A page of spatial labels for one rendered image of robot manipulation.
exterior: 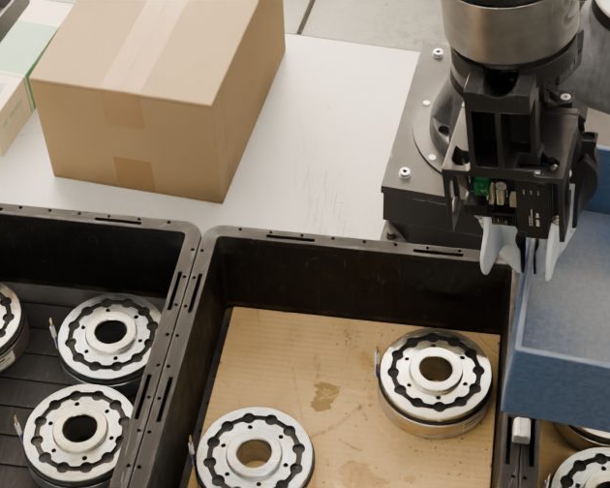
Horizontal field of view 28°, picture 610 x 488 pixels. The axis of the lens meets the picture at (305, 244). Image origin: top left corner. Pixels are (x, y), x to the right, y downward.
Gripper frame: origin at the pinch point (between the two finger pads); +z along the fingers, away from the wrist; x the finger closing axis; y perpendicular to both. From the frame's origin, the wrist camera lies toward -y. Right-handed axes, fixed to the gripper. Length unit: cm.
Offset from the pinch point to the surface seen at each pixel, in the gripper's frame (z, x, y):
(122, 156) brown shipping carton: 29, -56, -36
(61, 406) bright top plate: 20.8, -41.5, 5.3
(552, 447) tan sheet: 30.0, 0.2, -4.4
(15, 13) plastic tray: 28, -83, -61
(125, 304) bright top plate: 21.2, -40.7, -7.4
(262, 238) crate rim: 15.9, -27.3, -12.9
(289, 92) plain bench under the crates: 37, -43, -58
